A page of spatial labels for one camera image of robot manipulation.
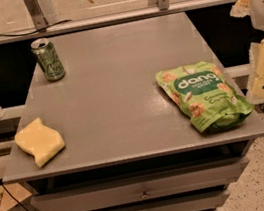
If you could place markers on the green rice chip bag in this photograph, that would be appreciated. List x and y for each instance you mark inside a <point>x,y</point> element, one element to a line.
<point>201,92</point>

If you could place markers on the green soda can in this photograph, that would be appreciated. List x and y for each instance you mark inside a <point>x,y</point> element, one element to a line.
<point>46,56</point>

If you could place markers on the top grey drawer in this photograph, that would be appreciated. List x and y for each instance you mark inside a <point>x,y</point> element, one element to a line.
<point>143,188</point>

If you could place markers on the grey drawer cabinet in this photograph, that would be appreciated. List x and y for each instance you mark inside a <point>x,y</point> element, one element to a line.
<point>116,121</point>

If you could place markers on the yellow sponge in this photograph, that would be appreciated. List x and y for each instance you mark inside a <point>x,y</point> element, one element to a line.
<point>40,141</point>

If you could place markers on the left metal bracket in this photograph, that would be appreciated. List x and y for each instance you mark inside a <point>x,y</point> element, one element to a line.
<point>36,14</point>

